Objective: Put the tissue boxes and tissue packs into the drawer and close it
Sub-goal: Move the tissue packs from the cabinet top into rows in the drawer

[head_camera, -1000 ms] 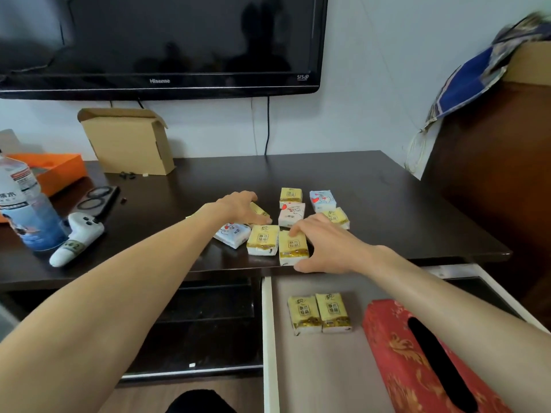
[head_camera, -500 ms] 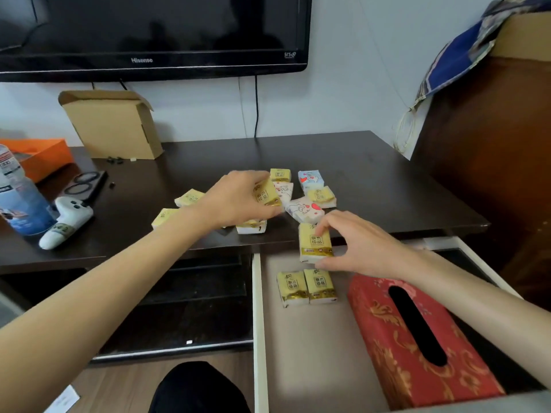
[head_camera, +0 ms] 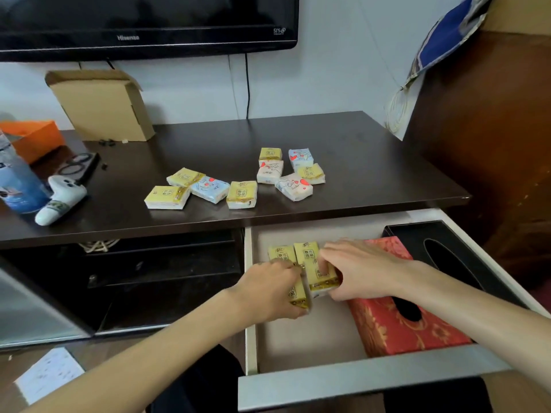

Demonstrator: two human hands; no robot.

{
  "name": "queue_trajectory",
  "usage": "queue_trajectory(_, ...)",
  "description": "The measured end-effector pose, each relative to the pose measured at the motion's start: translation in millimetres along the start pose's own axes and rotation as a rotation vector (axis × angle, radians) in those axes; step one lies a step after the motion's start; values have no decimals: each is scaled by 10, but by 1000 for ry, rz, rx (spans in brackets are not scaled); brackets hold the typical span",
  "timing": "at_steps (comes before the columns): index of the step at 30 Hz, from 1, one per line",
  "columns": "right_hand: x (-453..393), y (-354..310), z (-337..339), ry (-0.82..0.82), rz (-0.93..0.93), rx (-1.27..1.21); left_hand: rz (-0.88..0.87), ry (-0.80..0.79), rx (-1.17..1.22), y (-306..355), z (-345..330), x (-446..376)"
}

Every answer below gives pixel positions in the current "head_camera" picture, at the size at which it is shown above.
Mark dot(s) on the person's right hand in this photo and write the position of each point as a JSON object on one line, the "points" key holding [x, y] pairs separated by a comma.
{"points": [[370, 270]]}

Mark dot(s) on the person's left hand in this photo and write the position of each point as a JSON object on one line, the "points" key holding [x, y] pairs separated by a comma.
{"points": [[267, 292]]}

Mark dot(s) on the person's right thumb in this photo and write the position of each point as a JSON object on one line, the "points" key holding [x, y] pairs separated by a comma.
{"points": [[344, 292]]}

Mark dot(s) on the person's left fingers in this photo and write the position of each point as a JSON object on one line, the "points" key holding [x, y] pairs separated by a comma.
{"points": [[288, 275]]}

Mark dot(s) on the yellow tissue packet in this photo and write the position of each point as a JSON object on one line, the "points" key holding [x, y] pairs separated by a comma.
{"points": [[167, 197], [310, 173], [308, 258], [242, 194], [282, 253], [270, 153], [185, 177]]}

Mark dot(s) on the person's left forearm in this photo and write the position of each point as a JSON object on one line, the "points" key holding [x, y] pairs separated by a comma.
{"points": [[150, 361]]}

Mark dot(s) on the person's right forearm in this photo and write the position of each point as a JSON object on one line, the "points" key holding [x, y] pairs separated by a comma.
{"points": [[473, 305]]}

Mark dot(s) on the red floral tissue box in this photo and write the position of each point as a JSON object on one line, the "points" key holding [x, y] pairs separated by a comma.
{"points": [[387, 326]]}

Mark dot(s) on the white drawer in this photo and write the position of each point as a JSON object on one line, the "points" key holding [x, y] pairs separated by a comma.
{"points": [[310, 339]]}

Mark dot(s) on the white tissue packet red print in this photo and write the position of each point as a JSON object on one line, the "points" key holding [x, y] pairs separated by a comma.
{"points": [[294, 187]]}

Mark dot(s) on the black leather tissue box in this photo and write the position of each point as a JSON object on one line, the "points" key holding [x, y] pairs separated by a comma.
{"points": [[413, 234]]}

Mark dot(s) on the white pink tissue packet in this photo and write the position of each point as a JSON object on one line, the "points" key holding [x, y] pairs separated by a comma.
{"points": [[270, 171]]}

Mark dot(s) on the blue tissue packet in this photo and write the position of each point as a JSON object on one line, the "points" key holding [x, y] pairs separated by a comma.
{"points": [[300, 158], [209, 189]]}

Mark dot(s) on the black media player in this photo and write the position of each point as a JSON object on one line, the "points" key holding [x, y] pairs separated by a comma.
{"points": [[172, 264]]}

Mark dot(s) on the person's black shorts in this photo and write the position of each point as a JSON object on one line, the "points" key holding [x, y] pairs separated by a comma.
{"points": [[202, 382]]}

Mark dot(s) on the dark brown television cabinet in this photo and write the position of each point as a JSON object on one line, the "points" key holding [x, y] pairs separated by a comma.
{"points": [[129, 231]]}

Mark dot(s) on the white hanging paper sheet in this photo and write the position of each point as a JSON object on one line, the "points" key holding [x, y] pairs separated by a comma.
{"points": [[411, 118]]}

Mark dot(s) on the person's right leg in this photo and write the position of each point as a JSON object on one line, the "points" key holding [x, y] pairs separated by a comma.
{"points": [[521, 395]]}

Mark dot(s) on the brown wooden wardrobe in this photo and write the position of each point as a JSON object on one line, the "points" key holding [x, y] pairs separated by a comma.
{"points": [[495, 124]]}

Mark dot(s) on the black device with rings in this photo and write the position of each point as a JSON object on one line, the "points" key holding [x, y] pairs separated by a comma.
{"points": [[88, 166]]}

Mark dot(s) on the white handheld controller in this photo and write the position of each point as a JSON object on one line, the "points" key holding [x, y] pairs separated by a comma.
{"points": [[56, 206]]}

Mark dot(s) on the open brown cardboard box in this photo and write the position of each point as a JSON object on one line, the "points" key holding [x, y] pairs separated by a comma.
{"points": [[103, 107]]}

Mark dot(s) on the glass cabinet door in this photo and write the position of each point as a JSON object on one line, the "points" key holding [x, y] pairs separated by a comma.
{"points": [[34, 309]]}

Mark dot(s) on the blue and white bag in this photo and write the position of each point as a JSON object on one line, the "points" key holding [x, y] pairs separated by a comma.
{"points": [[447, 34]]}

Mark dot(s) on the blue wipes canister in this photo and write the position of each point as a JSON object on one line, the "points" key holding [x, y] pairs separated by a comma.
{"points": [[19, 184]]}

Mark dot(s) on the orange box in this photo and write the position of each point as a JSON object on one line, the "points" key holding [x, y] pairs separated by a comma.
{"points": [[38, 139]]}

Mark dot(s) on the black flat screen television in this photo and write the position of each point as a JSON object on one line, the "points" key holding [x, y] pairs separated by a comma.
{"points": [[129, 17]]}

